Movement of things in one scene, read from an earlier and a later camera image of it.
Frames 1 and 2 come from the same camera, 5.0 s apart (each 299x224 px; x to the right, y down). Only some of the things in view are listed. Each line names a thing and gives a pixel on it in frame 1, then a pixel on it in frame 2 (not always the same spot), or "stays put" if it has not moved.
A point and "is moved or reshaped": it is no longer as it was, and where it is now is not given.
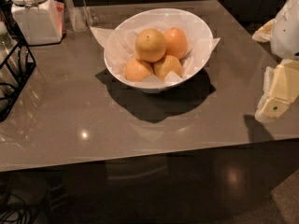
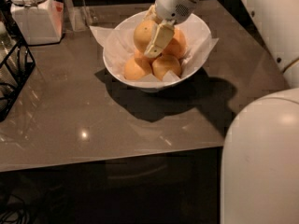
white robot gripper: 286,32 to 172,4
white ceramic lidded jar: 40,18 stays put
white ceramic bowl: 158,49 stays put
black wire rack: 17,63 stays put
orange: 150,45 is moved or reshaped
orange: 177,43 stays put
